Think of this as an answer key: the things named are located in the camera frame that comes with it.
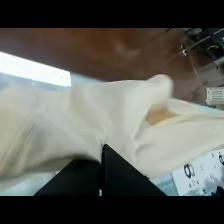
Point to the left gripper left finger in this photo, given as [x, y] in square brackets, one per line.
[75, 181]

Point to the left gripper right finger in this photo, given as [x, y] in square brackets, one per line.
[125, 176]

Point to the cream shirt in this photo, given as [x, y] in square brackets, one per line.
[83, 123]

